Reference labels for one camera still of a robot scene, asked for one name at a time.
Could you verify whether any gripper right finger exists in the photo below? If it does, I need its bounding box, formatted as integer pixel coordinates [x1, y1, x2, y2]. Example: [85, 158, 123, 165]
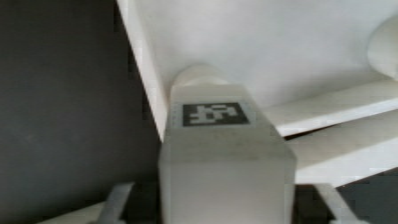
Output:
[291, 183, 370, 224]

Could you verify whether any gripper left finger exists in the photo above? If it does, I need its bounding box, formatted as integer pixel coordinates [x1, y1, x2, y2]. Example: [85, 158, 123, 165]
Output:
[94, 182, 160, 224]

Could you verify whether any white square table top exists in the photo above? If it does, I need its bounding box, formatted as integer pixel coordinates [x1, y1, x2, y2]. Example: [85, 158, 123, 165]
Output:
[116, 0, 398, 135]

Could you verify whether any white front fence bar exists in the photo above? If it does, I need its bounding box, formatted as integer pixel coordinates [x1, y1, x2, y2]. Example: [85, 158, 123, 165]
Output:
[288, 110, 398, 187]

